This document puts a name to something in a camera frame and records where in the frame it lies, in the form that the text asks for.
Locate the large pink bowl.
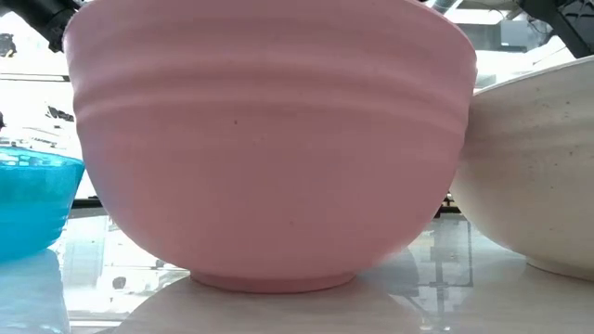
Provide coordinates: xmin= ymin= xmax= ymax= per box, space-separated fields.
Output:
xmin=62 ymin=0 xmax=478 ymax=294

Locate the large white bowl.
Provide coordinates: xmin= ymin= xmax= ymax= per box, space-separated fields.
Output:
xmin=448 ymin=55 xmax=594 ymax=283

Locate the small cyan plastic bowl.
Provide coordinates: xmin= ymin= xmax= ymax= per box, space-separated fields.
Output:
xmin=0 ymin=147 xmax=86 ymax=262

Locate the black metal table frame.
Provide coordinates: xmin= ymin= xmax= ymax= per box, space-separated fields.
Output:
xmin=69 ymin=197 xmax=460 ymax=219

